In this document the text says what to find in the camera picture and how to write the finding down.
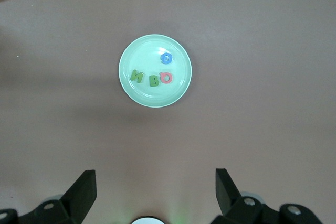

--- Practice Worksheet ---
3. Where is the green foam letter N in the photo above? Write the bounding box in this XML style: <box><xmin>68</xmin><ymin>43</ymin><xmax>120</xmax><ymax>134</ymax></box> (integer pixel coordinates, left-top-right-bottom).
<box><xmin>130</xmin><ymin>69</ymin><xmax>144</xmax><ymax>84</ymax></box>

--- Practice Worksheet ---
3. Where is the red foam letter Q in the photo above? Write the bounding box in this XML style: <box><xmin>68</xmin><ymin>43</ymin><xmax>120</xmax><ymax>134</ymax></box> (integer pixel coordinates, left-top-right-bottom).
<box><xmin>159</xmin><ymin>72</ymin><xmax>173</xmax><ymax>84</ymax></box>

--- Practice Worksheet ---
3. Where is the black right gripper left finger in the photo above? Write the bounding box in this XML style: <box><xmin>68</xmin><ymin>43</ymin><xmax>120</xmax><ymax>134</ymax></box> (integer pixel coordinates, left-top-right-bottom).
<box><xmin>0</xmin><ymin>169</ymin><xmax>97</xmax><ymax>224</ymax></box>

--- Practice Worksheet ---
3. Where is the green foam letter B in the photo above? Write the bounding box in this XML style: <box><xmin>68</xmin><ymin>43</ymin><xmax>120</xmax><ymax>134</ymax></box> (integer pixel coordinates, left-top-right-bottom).
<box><xmin>149</xmin><ymin>74</ymin><xmax>160</xmax><ymax>88</ymax></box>

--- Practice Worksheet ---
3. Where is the brown table mat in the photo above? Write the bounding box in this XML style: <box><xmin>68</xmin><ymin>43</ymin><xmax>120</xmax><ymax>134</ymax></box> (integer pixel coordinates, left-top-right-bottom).
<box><xmin>0</xmin><ymin>0</ymin><xmax>336</xmax><ymax>224</ymax></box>

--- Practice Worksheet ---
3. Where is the green plate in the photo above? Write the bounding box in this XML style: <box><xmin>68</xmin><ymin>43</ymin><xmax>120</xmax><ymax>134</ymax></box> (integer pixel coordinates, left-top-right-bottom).
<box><xmin>118</xmin><ymin>34</ymin><xmax>193</xmax><ymax>109</ymax></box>

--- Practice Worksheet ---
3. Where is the blue foam letter G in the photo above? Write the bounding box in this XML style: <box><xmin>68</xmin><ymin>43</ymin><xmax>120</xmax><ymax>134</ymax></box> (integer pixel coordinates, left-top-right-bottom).
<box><xmin>160</xmin><ymin>52</ymin><xmax>173</xmax><ymax>65</ymax></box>

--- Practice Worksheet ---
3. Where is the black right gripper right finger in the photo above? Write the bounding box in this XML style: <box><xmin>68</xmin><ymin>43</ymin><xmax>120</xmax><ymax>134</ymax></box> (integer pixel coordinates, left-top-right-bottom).
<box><xmin>211</xmin><ymin>168</ymin><xmax>336</xmax><ymax>224</ymax></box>

